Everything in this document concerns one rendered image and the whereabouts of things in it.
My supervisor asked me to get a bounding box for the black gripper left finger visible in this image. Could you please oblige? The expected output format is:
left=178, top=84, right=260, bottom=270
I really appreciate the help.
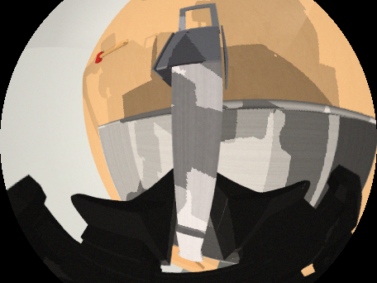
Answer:
left=70, top=168, right=178, bottom=266

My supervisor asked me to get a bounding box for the wooden board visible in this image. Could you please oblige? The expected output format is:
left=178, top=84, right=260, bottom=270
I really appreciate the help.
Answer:
left=172, top=244, right=205, bottom=271

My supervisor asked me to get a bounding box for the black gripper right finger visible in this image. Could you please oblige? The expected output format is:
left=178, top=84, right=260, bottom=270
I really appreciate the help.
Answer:
left=209, top=172, right=311, bottom=261

